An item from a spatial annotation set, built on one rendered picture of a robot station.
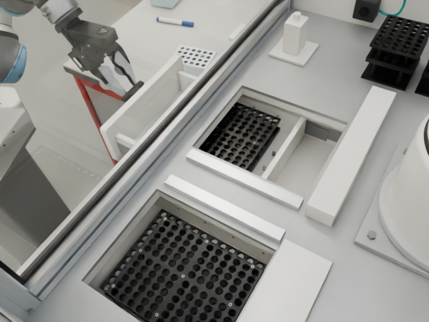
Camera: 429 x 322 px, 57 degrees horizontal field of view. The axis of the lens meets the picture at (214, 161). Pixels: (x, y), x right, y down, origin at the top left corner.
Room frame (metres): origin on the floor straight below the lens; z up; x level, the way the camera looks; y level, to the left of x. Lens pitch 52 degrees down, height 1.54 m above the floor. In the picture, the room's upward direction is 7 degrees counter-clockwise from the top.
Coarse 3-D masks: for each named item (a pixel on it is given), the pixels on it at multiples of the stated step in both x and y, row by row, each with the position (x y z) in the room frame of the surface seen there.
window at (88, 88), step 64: (0, 0) 0.39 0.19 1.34; (64, 0) 0.44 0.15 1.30; (128, 0) 0.52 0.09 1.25; (192, 0) 0.63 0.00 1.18; (256, 0) 0.81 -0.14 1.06; (0, 64) 0.36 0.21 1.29; (64, 64) 0.42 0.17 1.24; (128, 64) 0.49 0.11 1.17; (192, 64) 0.61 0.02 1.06; (0, 128) 0.33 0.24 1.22; (64, 128) 0.38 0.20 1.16; (128, 128) 0.46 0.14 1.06; (0, 192) 0.29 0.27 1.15; (64, 192) 0.35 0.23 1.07; (0, 256) 0.25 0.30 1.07
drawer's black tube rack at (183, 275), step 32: (160, 224) 0.37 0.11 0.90; (160, 256) 0.30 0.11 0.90; (192, 256) 0.31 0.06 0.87; (224, 256) 0.29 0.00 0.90; (128, 288) 0.27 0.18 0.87; (160, 288) 0.25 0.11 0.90; (192, 288) 0.24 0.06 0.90; (224, 288) 0.23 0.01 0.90; (160, 320) 0.20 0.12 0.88; (192, 320) 0.19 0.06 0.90; (224, 320) 0.19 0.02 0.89
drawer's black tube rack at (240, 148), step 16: (240, 112) 0.63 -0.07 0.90; (256, 112) 0.62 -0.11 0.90; (224, 128) 0.58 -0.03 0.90; (240, 128) 0.60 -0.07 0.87; (256, 128) 0.57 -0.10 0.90; (272, 128) 0.57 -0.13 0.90; (208, 144) 0.55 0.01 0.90; (224, 144) 0.54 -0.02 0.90; (240, 144) 0.53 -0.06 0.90; (256, 144) 0.53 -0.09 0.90; (240, 160) 0.49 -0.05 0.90; (256, 160) 0.51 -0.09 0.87
